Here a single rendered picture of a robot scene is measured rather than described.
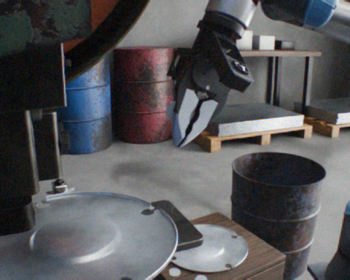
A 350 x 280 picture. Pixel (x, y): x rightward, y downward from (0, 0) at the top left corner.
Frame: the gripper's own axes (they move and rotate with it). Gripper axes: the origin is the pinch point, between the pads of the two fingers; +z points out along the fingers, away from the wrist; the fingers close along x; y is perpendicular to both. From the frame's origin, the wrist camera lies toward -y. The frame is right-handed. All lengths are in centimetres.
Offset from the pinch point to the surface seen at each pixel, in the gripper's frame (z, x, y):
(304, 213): 15, -96, 45
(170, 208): 11.2, -2.7, -0.4
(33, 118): 2.3, 24.0, -9.2
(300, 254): 34, -107, 45
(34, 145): 5.5, 22.6, -7.9
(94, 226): 16.1, 9.5, -2.3
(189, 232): 11.5, -2.1, -8.3
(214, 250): 35, -52, 39
